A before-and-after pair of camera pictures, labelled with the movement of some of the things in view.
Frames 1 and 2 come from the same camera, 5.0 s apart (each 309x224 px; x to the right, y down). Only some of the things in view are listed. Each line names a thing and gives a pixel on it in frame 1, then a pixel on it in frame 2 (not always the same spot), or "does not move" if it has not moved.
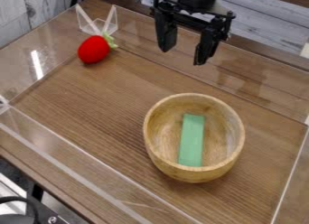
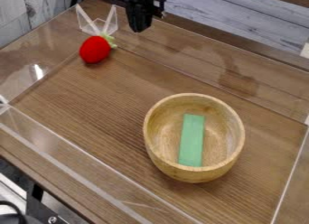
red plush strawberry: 93,48 does not move
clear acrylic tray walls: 177,143 does not move
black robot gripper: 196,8 → 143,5
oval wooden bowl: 193,135 does not move
